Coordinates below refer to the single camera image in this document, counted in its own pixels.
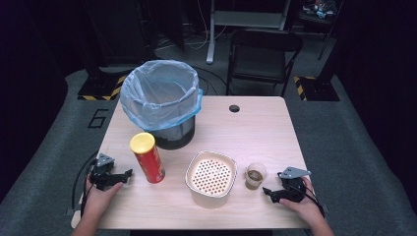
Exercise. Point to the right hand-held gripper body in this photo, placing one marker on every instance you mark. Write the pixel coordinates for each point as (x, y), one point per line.
(293, 187)

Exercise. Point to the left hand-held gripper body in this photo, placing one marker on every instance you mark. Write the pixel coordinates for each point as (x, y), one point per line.
(103, 172)

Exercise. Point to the small clear plastic cup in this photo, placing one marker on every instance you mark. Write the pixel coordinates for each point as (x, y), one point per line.
(255, 177)

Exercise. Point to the red chip can yellow lid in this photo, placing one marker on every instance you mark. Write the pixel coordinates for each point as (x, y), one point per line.
(149, 160)

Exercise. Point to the white strainer container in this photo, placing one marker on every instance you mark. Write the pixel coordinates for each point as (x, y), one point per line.
(211, 178)

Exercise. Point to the black mesh trash bin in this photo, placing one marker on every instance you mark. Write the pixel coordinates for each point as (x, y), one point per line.
(173, 136)

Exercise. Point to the blue plastic bin liner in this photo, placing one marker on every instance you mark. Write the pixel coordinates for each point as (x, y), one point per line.
(160, 95)

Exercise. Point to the person's right hand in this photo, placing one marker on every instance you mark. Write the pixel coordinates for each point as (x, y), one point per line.
(303, 206)

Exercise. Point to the person's left hand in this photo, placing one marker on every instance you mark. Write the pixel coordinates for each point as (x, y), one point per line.
(101, 198)

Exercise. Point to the black folding chair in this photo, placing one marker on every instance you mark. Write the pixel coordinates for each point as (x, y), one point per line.
(262, 59)

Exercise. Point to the black cabinet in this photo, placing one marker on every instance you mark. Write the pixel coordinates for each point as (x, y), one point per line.
(118, 32)

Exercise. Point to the cluttered shelf items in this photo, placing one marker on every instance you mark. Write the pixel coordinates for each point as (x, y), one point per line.
(319, 9)

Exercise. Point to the white metal desk frame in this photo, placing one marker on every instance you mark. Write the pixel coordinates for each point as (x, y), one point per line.
(244, 19)

